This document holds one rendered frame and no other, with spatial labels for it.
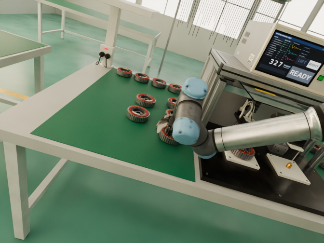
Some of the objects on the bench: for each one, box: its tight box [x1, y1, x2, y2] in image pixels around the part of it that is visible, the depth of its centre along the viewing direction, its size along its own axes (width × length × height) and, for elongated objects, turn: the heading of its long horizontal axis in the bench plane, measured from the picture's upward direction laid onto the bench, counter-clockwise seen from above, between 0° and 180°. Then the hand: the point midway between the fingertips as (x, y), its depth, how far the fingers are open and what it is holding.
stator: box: [167, 98, 177, 109], centre depth 124 cm, size 11×11×4 cm
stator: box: [159, 125, 180, 145], centre depth 93 cm, size 11×11×4 cm
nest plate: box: [267, 153, 311, 185], centre depth 96 cm, size 15×15×1 cm
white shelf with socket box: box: [95, 0, 160, 68], centre depth 131 cm, size 35×37×46 cm
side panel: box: [199, 55, 215, 85], centre depth 122 cm, size 28×3×32 cm, turn 148°
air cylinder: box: [267, 143, 289, 155], centre depth 107 cm, size 5×8×6 cm
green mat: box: [30, 68, 195, 182], centre depth 113 cm, size 94×61×1 cm, turn 148°
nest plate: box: [224, 150, 260, 170], centre depth 95 cm, size 15×15×1 cm
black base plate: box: [198, 122, 324, 216], centre depth 97 cm, size 47×64×2 cm
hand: (172, 132), depth 90 cm, fingers open, 14 cm apart
